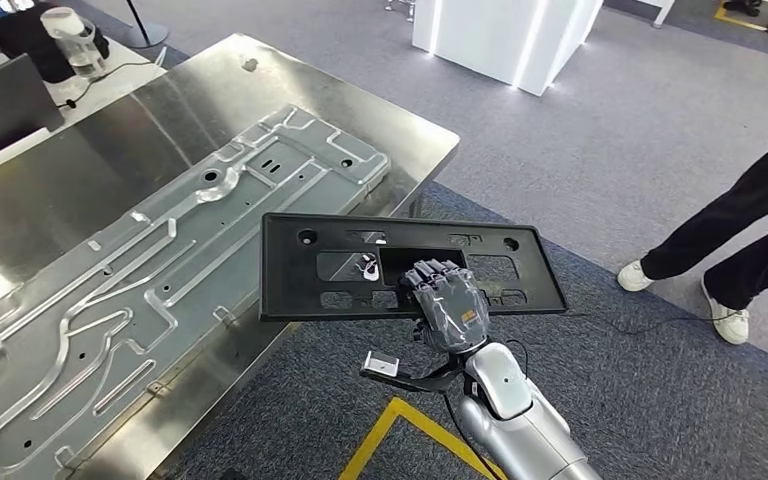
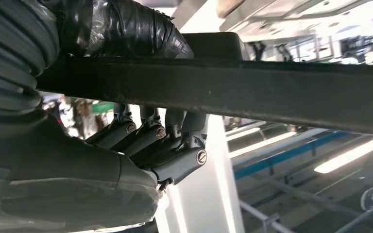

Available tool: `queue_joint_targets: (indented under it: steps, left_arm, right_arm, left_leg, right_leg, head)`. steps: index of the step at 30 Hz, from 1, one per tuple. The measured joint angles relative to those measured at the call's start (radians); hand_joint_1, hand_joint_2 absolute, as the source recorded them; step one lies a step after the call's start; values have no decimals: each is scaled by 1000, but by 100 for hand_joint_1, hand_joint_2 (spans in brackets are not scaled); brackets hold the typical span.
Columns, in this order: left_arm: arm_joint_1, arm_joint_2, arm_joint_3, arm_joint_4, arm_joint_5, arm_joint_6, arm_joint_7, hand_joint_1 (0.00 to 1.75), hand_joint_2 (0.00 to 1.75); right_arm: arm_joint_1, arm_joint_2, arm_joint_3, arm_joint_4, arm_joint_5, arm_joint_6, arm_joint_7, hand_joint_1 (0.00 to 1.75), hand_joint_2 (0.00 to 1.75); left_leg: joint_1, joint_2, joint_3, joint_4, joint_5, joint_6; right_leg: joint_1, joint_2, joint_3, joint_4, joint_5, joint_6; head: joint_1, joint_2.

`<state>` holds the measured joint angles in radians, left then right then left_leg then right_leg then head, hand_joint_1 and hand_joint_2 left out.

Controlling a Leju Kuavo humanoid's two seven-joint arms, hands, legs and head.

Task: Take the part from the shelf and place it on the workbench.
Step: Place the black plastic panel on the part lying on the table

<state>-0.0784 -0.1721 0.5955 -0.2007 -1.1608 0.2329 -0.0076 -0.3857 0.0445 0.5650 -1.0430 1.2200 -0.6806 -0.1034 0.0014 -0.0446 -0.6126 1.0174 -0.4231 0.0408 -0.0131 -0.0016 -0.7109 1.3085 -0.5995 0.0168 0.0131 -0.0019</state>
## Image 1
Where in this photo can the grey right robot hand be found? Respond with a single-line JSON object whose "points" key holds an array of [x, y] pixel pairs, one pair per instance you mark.
{"points": [[453, 311]]}

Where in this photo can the black plastic mounting plate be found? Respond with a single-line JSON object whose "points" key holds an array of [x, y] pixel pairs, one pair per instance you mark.
{"points": [[284, 291]]}

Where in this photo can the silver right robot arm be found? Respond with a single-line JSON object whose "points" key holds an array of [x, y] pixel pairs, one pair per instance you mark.
{"points": [[523, 430]]}

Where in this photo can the stainless steel workbench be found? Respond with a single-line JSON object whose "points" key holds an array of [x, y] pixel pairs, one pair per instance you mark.
{"points": [[126, 132]]}

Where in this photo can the yellow floor tape marking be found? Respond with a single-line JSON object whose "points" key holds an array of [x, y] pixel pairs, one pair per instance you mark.
{"points": [[372, 437]]}

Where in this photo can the stamped aluminium sheet panel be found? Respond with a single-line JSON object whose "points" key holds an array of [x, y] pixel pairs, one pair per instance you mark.
{"points": [[225, 218]]}

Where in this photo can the white lit display plinth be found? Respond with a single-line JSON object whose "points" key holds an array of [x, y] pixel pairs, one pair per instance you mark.
{"points": [[477, 33]]}

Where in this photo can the black floor stand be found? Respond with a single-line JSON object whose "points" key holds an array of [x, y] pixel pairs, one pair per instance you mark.
{"points": [[149, 33]]}

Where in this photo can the white desk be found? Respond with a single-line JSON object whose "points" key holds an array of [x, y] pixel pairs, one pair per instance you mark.
{"points": [[112, 76]]}

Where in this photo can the clear water bottle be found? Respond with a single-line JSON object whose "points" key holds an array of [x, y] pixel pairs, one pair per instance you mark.
{"points": [[82, 53]]}

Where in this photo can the black bag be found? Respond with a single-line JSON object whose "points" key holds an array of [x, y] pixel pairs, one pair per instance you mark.
{"points": [[20, 40]]}

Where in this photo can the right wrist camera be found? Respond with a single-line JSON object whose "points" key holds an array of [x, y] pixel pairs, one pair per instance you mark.
{"points": [[380, 364]]}

